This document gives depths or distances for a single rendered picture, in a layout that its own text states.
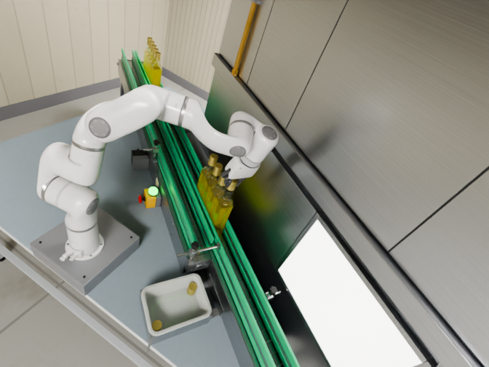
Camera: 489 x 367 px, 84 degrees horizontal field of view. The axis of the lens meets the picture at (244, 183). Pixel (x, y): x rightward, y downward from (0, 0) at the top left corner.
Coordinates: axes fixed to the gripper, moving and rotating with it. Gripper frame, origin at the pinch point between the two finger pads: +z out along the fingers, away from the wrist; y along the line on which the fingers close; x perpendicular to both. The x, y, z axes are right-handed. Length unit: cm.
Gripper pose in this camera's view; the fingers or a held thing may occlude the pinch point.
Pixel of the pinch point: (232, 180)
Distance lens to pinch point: 100.5
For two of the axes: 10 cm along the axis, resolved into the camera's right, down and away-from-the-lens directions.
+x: 3.2, 8.7, -3.8
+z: -4.1, 4.8, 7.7
